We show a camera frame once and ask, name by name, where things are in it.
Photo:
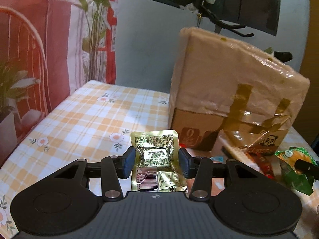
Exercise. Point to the green orange snack packet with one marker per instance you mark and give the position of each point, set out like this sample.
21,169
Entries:
291,169

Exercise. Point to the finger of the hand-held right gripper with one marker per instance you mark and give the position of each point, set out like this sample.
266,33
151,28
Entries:
307,168

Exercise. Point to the gold foil snack packet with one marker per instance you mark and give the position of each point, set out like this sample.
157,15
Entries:
154,156

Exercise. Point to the checked floral tablecloth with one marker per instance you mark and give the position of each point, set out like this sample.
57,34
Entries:
87,119

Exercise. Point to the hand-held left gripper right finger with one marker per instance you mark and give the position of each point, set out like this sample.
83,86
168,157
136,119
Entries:
184,163

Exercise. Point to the printed curtain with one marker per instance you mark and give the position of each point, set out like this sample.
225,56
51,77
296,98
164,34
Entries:
49,42

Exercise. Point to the red snack packet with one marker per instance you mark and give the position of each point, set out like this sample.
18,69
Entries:
265,165

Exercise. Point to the blue white snack packet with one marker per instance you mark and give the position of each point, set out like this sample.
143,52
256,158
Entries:
218,158

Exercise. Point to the crumpled white plastic bag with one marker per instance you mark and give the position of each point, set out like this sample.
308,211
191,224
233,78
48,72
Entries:
189,8

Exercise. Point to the clear cracker packet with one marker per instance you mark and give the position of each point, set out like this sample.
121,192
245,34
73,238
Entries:
234,151

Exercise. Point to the cardboard box with plastic liner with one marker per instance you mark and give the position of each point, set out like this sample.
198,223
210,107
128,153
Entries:
211,74

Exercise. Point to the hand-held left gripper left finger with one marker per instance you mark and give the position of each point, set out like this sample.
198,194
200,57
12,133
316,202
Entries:
128,163

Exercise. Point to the black exercise bike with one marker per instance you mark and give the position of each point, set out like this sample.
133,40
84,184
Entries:
224,23

